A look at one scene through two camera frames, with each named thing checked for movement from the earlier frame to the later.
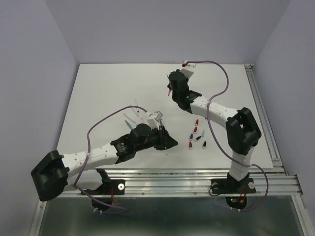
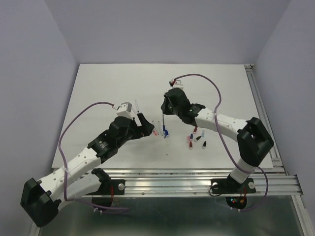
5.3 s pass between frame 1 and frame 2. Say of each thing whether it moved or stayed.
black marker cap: stayed
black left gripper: moved
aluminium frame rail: stayed
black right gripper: moved
